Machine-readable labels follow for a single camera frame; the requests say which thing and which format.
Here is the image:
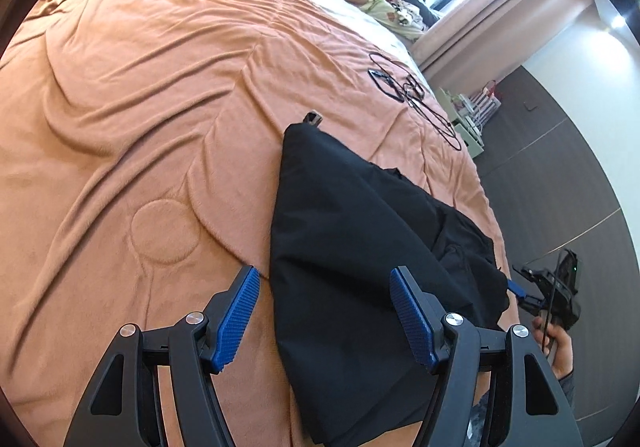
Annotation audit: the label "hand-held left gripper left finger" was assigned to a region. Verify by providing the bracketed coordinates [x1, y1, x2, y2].
[64, 265, 262, 447]

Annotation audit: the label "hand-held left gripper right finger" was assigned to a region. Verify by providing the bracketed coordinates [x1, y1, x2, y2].
[389, 265, 583, 447]

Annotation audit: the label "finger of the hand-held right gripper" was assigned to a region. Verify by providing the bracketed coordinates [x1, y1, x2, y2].
[506, 278, 547, 316]
[520, 267, 551, 291]

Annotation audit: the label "black pants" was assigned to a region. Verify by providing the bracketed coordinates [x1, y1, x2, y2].
[269, 111, 511, 447]

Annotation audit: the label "person's right hand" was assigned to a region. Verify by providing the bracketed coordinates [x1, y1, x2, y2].
[531, 316, 576, 378]

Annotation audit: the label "dark grey wardrobe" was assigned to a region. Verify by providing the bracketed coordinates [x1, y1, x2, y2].
[472, 64, 640, 378]

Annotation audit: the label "white storage rack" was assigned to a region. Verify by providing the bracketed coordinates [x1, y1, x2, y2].
[437, 79, 502, 158]

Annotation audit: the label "orange blanket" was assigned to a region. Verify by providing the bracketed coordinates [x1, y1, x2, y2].
[0, 0, 513, 447]

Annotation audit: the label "black rectangular device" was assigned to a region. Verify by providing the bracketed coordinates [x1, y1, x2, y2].
[369, 68, 404, 104]

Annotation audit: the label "pink curtain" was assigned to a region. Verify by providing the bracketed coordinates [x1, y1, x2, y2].
[414, 0, 598, 75]

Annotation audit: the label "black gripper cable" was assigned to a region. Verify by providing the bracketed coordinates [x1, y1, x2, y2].
[541, 251, 563, 360]

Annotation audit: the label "black cable bundle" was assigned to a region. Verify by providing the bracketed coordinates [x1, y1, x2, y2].
[369, 53, 463, 151]

